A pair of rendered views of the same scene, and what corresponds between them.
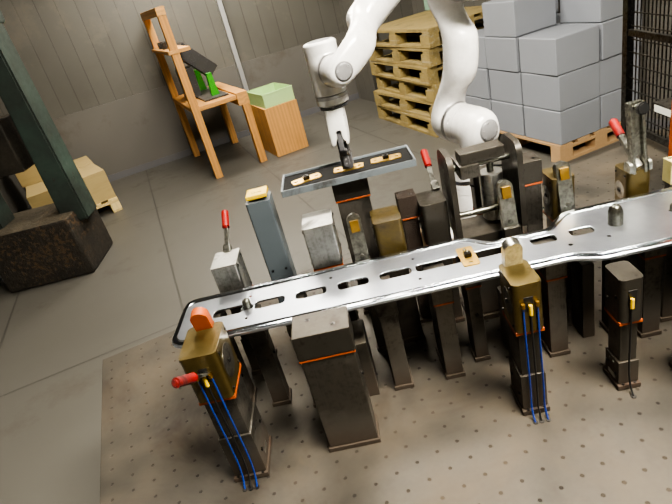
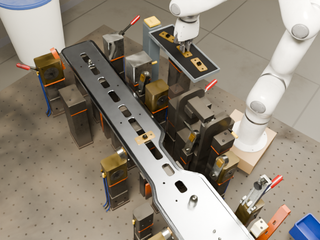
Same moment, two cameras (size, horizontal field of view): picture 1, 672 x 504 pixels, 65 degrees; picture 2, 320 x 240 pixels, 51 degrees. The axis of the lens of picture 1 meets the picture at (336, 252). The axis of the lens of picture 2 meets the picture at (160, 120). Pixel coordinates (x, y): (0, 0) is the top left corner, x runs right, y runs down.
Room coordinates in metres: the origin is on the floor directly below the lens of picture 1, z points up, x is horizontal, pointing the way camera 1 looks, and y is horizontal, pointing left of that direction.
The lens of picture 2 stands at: (0.55, -0.96, 2.15)
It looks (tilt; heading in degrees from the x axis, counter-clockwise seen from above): 51 degrees down; 50
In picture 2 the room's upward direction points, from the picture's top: 4 degrees clockwise
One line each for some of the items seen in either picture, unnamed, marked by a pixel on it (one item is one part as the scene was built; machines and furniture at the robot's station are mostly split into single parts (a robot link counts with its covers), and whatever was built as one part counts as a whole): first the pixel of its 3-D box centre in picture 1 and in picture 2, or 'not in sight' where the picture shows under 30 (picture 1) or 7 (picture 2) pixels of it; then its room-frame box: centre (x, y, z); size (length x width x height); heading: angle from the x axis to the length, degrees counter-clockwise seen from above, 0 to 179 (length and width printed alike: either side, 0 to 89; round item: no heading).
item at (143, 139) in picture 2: (467, 254); (145, 136); (1.04, -0.29, 1.01); 0.08 x 0.04 x 0.01; 175
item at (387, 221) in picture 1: (397, 275); (158, 113); (1.23, -0.15, 0.89); 0.12 x 0.08 x 0.38; 176
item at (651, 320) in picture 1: (639, 274); not in sight; (1.01, -0.69, 0.84); 0.12 x 0.05 x 0.29; 176
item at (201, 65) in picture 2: (385, 156); (199, 64); (1.39, -0.20, 1.17); 0.08 x 0.04 x 0.01; 81
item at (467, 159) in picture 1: (486, 230); (196, 141); (1.24, -0.41, 0.95); 0.18 x 0.13 x 0.49; 86
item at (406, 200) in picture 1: (417, 258); (173, 117); (1.27, -0.21, 0.90); 0.05 x 0.05 x 0.40; 86
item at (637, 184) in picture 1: (627, 226); (244, 219); (1.19, -0.77, 0.87); 0.10 x 0.07 x 0.35; 176
